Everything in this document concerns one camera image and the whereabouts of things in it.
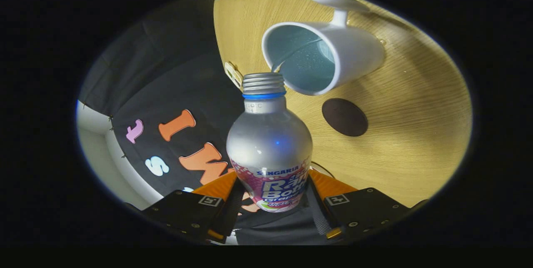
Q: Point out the wooden table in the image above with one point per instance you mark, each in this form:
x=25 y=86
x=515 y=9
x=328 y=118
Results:
x=408 y=113

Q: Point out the silver juice bottle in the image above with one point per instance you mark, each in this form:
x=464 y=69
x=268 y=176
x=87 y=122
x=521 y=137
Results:
x=268 y=139

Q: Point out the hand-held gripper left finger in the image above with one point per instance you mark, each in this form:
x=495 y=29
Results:
x=229 y=218

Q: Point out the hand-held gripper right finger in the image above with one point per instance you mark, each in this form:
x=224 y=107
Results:
x=318 y=214

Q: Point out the dark brown round coaster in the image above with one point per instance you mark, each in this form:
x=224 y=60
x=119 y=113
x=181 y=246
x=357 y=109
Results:
x=344 y=117

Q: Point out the small white compartment tray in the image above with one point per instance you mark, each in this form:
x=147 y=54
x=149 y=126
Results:
x=234 y=75

